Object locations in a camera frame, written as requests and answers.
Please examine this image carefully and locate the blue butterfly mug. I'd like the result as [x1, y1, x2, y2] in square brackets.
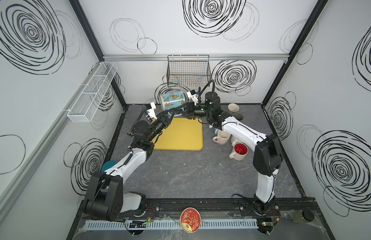
[159, 91, 186, 111]

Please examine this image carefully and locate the small grey mug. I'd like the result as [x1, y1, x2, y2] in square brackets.
[227, 103, 240, 114]

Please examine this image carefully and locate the large grey-beige mug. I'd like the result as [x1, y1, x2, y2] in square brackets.
[232, 112, 244, 121]

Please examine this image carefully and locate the pink mug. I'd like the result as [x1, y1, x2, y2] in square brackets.
[212, 130, 231, 145]

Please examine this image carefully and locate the speckled white mug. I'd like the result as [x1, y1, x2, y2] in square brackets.
[230, 135, 243, 147]

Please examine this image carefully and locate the cream mug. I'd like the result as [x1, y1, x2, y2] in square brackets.
[228, 143, 249, 161]

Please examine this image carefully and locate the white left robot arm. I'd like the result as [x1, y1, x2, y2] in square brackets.
[83, 106, 185, 222]

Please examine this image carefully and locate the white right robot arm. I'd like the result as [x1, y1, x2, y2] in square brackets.
[182, 90, 283, 215]

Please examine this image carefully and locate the yellow plastic tray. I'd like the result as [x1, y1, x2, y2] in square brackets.
[154, 118, 203, 151]

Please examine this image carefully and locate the teal capped white cylinder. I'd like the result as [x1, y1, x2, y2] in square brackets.
[101, 161, 116, 172]

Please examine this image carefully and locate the black knob emergency button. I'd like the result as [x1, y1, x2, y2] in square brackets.
[292, 209, 315, 224]

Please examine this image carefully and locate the black wire basket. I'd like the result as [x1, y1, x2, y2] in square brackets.
[166, 60, 212, 87]

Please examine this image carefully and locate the white wire shelf basket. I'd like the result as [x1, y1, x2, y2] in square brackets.
[67, 62, 118, 123]

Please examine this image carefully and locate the aluminium wall rail back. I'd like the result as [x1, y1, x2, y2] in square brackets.
[103, 53, 289, 62]

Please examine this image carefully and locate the aluminium wall rail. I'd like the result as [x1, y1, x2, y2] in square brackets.
[0, 76, 88, 224]
[103, 53, 289, 62]

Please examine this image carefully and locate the grey slotted cable duct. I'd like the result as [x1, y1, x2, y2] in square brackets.
[83, 219, 258, 231]

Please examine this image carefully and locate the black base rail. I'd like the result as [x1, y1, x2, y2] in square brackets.
[78, 197, 318, 217]

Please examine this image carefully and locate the black corner frame post left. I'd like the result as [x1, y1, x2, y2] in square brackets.
[69, 0, 128, 110]

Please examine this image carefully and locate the black corner frame post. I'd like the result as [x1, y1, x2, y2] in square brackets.
[261, 0, 329, 107]
[69, 0, 128, 110]

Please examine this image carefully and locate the black corner frame post right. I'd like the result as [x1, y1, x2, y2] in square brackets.
[261, 0, 329, 107]

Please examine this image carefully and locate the aluminium wall rail left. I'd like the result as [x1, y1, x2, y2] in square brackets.
[0, 76, 88, 224]

